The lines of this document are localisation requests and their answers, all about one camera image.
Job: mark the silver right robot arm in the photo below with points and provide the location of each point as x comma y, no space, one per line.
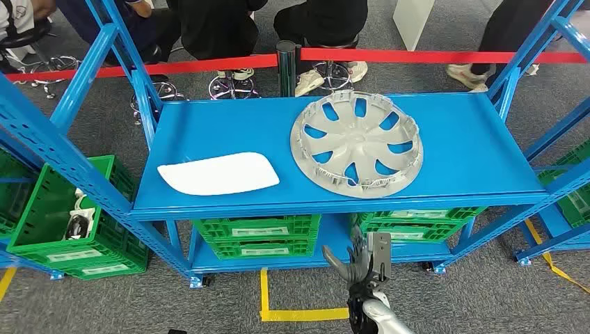
373,313

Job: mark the red barrier belt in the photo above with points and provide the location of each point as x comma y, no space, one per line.
415,56
207,64

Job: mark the white and black part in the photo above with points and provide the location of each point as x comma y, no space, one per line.
78,226

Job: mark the black stool with chrome base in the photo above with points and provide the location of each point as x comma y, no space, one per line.
161,90
23,37
230,85
332,44

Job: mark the white board panel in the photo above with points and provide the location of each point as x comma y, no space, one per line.
412,23

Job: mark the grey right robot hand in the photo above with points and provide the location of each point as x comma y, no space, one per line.
359,267

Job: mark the white plastic panel part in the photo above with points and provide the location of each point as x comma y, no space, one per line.
221,175

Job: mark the silver plastic wheel hubcap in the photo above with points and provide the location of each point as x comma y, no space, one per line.
355,143

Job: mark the black barrier post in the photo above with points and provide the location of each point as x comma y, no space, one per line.
286,69

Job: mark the person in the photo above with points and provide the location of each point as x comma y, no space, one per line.
92,18
18,14
216,27
322,18
507,27

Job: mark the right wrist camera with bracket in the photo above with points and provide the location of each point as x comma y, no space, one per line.
380,253

